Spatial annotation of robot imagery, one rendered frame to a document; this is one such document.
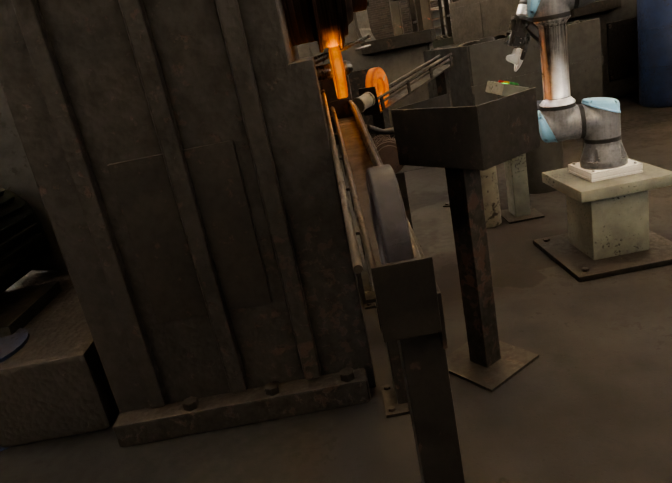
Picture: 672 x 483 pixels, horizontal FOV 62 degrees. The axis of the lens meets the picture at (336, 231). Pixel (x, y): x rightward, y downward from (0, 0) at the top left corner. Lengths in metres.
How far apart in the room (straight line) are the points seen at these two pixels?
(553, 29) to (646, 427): 1.23
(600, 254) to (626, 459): 0.97
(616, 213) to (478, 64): 1.98
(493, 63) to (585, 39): 0.71
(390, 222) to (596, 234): 1.52
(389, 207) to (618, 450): 0.86
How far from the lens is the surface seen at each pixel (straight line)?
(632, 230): 2.20
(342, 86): 1.74
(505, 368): 1.60
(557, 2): 2.03
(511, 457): 1.35
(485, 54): 3.91
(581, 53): 4.34
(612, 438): 1.41
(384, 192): 0.69
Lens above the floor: 0.89
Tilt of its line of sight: 18 degrees down
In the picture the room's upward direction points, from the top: 11 degrees counter-clockwise
